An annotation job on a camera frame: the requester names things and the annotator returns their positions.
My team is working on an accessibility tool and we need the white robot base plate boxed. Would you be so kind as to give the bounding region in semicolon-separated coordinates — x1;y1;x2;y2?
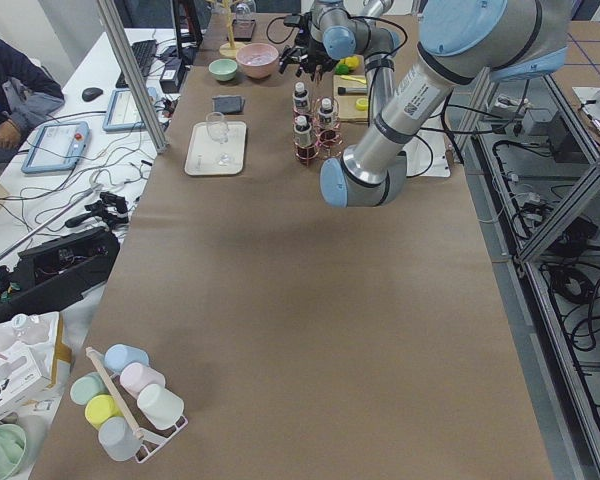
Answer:
403;130;451;178

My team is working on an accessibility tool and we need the green lime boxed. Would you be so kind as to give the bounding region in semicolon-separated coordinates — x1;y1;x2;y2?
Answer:
334;63;350;75

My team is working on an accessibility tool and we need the tea bottle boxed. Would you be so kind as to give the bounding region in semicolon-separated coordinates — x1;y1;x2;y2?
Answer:
318;97;335;140
294;115;315;161
292;81;310;116

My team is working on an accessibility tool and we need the pink plastic cup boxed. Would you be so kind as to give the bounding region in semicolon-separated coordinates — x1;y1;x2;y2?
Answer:
120;362;166;398

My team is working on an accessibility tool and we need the grey folded cloth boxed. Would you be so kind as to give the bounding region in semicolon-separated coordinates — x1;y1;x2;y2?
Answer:
212;95;245;114

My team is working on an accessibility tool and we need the grey plastic cup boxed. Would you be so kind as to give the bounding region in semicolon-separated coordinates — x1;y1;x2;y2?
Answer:
98;416;142;461

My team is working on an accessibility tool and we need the pink bowl of ice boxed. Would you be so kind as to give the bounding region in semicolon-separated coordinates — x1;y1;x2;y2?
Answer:
236;43;279;79

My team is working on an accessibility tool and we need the yellow plastic knife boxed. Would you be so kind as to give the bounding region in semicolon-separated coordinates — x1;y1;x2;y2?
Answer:
340;75;367;85

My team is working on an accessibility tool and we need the copper wire bottle basket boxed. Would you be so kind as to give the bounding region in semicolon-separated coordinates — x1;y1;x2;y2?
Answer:
294;97;343;166

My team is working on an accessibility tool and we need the cream rabbit tray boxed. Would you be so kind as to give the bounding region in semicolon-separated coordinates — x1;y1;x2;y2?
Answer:
184;121;247;176

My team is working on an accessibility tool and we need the steel cylinder muddler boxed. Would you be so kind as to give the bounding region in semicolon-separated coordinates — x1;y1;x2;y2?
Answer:
336;86;368;96

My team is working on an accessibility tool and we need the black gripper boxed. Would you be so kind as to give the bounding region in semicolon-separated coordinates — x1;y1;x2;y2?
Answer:
278;14;335;75

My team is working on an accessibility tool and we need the green plastic cup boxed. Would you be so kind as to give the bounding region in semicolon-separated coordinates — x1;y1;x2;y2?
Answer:
70;372;109;405

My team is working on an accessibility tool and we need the clear wine glass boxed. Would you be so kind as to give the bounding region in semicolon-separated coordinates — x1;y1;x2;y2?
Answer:
206;112;229;144

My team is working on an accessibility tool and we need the green bowl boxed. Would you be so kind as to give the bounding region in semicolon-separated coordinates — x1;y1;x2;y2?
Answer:
208;58;238;82

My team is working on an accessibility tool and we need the light blue plastic cup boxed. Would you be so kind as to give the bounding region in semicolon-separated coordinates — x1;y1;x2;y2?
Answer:
104;343;150;374

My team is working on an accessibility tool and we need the aluminium frame post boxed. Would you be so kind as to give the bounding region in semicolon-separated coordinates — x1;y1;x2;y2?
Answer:
96;0;168;154

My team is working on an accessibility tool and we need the yellow lemon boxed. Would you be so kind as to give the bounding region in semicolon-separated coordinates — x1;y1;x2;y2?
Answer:
344;56;360;71

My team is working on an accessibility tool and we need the white cardboard box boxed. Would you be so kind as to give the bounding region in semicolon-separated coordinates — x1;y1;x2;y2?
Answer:
0;347;51;420

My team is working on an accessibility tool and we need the wooden cup tree stand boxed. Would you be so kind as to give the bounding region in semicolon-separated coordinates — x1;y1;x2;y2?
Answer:
205;0;245;59

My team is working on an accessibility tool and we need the black computer mouse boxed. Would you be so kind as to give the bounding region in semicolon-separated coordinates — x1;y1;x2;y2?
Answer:
81;87;104;103

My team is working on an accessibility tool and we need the white wire cup rack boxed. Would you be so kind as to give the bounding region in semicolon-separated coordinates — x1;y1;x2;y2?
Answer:
86;347;188;464

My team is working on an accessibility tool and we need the white plastic cup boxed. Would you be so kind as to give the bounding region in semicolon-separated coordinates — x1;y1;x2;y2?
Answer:
137;384;184;430

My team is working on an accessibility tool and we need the teach pendant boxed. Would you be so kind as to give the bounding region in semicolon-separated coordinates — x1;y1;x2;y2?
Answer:
102;88;144;133
21;121;90;174

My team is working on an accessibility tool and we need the black equipment case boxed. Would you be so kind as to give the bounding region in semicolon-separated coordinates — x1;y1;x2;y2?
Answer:
0;227;120;323

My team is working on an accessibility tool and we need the wooden cutting board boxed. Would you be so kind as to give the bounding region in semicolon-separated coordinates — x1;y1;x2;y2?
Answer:
333;75;368;123

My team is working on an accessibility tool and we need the black framed board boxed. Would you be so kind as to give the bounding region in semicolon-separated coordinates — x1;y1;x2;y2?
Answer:
232;19;256;42

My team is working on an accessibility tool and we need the near teach pendant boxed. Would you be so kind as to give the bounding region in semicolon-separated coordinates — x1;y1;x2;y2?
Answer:
21;121;90;174

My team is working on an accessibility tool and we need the far teach pendant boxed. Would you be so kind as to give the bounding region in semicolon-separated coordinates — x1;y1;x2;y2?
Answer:
102;88;144;133

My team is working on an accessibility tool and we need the seated person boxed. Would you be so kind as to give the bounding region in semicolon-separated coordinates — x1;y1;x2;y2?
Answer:
0;39;65;164

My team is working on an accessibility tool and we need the half lemon slice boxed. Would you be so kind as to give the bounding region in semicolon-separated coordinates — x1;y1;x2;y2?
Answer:
355;98;369;111

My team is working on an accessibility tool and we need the yellow plastic cup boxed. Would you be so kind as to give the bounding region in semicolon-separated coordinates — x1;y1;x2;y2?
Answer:
84;394;122;430

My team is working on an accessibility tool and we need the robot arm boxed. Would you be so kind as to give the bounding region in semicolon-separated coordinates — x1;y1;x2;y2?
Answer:
279;1;404;121
310;1;571;207

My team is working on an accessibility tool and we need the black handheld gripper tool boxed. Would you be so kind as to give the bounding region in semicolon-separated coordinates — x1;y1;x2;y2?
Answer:
64;192;129;229

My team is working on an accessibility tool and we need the black keyboard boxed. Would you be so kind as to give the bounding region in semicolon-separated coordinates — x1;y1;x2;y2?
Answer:
131;40;158;81

